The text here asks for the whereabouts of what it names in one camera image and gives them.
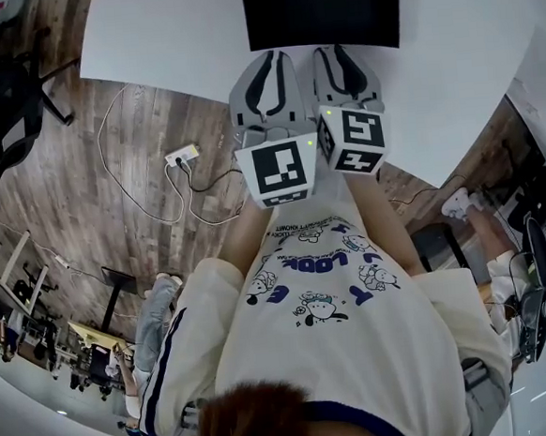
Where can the person's left forearm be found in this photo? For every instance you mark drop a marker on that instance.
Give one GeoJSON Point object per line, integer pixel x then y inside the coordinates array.
{"type": "Point", "coordinates": [246, 238]}

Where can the white power strip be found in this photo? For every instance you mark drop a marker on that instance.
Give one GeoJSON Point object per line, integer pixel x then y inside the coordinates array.
{"type": "Point", "coordinates": [183, 154]}

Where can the black box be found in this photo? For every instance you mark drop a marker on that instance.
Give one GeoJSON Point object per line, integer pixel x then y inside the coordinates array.
{"type": "Point", "coordinates": [323, 20]}

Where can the small white adapter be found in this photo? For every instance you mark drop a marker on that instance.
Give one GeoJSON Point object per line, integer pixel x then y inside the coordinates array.
{"type": "Point", "coordinates": [62, 262]}

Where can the cream printed t-shirt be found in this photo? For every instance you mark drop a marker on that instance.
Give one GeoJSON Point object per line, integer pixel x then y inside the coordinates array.
{"type": "Point", "coordinates": [340, 348]}

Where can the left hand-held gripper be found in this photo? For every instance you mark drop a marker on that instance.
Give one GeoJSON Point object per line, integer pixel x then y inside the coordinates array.
{"type": "Point", "coordinates": [278, 169]}

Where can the white desk frame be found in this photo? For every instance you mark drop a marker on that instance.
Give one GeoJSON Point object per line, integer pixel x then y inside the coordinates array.
{"type": "Point", "coordinates": [15, 261]}

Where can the yellow wooden desk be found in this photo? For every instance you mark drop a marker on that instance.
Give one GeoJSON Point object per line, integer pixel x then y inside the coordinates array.
{"type": "Point", "coordinates": [94, 337]}

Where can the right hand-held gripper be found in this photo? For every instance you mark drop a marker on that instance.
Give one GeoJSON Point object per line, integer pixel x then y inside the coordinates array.
{"type": "Point", "coordinates": [362, 132]}

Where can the person's right forearm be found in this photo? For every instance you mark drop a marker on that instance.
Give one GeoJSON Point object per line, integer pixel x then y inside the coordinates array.
{"type": "Point", "coordinates": [381, 222]}

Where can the black office chair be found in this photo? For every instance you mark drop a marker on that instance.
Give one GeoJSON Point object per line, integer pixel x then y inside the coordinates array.
{"type": "Point", "coordinates": [1, 116]}

